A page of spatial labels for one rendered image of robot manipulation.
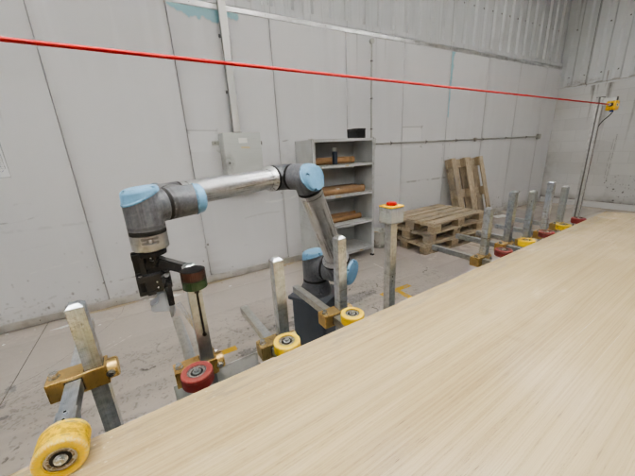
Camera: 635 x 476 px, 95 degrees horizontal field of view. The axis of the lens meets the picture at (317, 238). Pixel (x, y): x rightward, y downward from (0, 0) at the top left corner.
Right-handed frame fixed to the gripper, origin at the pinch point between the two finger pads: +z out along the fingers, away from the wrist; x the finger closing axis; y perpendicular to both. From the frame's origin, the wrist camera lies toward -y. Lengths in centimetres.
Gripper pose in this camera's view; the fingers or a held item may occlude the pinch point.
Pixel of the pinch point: (174, 311)
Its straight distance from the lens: 98.4
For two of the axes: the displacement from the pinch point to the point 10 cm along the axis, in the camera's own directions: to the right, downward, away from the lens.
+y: -8.4, 2.0, -5.1
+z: 0.5, 9.6, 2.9
